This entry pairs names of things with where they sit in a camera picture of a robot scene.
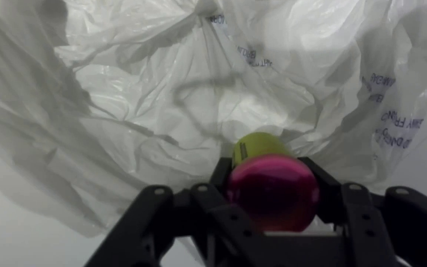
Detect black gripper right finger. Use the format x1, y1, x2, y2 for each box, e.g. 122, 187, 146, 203
299, 156, 427, 267

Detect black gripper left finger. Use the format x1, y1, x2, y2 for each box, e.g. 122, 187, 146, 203
85, 156, 275, 267

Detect clear white plastic bag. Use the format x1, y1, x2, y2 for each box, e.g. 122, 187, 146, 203
0, 0, 427, 239

